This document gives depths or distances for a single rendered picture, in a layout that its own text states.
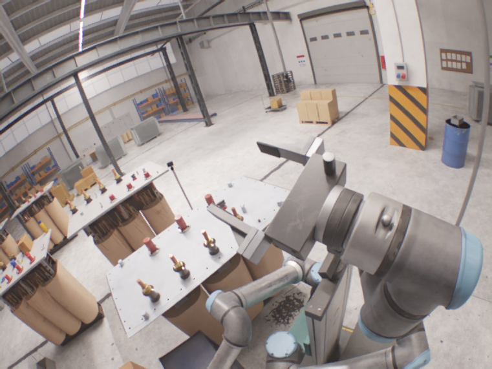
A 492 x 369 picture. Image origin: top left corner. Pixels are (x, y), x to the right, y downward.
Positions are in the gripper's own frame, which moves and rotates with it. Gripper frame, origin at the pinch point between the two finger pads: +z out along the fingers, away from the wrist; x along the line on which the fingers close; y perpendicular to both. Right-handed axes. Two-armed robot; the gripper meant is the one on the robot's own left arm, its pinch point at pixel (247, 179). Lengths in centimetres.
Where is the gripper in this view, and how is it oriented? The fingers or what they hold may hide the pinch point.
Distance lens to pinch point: 33.7
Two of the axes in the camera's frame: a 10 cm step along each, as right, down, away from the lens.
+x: -5.5, 7.9, -2.8
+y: -3.6, -5.2, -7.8
